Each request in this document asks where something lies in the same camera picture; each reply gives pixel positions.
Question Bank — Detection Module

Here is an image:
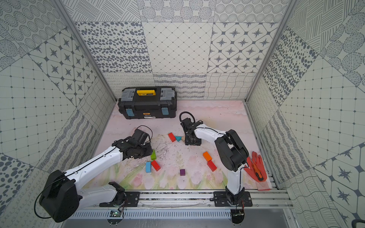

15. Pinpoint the red block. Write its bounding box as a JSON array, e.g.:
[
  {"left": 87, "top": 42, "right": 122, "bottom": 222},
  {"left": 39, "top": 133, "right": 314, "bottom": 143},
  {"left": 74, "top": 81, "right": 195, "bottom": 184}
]
[
  {"left": 151, "top": 160, "right": 161, "bottom": 171},
  {"left": 207, "top": 160, "right": 217, "bottom": 172},
  {"left": 168, "top": 133, "right": 176, "bottom": 142}
]

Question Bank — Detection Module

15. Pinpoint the orange block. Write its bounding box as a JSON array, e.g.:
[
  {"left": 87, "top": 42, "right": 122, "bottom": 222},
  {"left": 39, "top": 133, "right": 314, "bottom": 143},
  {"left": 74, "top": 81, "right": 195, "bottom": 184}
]
[{"left": 203, "top": 152, "right": 212, "bottom": 162}]

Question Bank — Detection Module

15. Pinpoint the green block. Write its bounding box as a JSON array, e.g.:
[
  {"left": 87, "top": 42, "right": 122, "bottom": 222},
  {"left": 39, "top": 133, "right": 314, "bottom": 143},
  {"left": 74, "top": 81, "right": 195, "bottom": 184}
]
[{"left": 151, "top": 150, "right": 157, "bottom": 161}]

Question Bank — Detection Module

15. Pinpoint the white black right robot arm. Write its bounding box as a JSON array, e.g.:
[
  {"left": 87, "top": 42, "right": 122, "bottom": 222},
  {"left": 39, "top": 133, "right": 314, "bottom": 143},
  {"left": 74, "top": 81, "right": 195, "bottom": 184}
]
[{"left": 179, "top": 117, "right": 249, "bottom": 205}]

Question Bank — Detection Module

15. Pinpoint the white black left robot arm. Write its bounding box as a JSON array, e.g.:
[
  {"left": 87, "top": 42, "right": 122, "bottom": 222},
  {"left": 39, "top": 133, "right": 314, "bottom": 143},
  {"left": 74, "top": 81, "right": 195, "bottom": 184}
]
[{"left": 34, "top": 137, "right": 153, "bottom": 223}]

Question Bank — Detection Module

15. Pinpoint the teal triangle block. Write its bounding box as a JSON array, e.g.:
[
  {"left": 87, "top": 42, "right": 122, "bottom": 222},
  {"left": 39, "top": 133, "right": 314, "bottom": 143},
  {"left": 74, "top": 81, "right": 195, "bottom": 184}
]
[{"left": 175, "top": 136, "right": 183, "bottom": 142}]

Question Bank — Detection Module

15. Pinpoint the light blue block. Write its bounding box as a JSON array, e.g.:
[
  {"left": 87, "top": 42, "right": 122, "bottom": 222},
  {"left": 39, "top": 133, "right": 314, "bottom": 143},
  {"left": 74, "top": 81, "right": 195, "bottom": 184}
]
[{"left": 145, "top": 161, "right": 152, "bottom": 173}]

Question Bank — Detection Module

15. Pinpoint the black plastic toolbox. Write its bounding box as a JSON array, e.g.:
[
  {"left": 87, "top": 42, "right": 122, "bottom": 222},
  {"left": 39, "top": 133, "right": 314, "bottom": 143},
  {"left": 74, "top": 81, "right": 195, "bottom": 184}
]
[{"left": 118, "top": 86, "right": 177, "bottom": 119}]

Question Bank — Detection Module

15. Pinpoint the red work glove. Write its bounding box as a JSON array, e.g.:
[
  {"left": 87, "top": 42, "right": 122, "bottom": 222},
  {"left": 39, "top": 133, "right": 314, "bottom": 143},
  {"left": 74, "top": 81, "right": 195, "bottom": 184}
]
[{"left": 243, "top": 152, "right": 267, "bottom": 182}]

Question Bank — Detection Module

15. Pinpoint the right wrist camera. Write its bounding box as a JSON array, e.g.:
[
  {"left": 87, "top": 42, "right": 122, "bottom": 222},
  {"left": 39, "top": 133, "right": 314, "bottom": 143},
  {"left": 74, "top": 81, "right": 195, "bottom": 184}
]
[{"left": 181, "top": 118, "right": 195, "bottom": 133}]

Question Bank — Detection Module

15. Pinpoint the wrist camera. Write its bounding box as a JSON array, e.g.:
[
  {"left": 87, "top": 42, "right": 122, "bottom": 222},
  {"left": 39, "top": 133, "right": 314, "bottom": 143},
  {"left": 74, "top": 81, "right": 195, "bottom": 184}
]
[
  {"left": 131, "top": 129, "right": 149, "bottom": 144},
  {"left": 181, "top": 118, "right": 195, "bottom": 133}
]

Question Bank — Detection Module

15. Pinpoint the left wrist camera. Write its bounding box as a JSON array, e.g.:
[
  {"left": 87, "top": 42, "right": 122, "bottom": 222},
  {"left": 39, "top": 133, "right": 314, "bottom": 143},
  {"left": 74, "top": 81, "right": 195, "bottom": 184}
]
[{"left": 131, "top": 129, "right": 149, "bottom": 144}]

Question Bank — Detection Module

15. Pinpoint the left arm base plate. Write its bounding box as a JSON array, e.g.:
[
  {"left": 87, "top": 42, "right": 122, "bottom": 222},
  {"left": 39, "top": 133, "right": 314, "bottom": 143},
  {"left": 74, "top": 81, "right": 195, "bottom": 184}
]
[{"left": 99, "top": 192, "right": 141, "bottom": 207}]

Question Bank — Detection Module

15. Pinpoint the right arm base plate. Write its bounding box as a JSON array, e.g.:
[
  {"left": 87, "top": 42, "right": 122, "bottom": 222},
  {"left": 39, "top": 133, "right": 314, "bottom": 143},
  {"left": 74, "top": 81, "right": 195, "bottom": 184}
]
[{"left": 210, "top": 191, "right": 253, "bottom": 207}]

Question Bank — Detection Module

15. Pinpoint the aluminium rail frame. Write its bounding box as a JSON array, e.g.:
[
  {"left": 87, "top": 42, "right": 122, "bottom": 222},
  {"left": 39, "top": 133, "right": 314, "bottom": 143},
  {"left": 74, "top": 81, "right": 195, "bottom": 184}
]
[{"left": 86, "top": 189, "right": 294, "bottom": 210}]

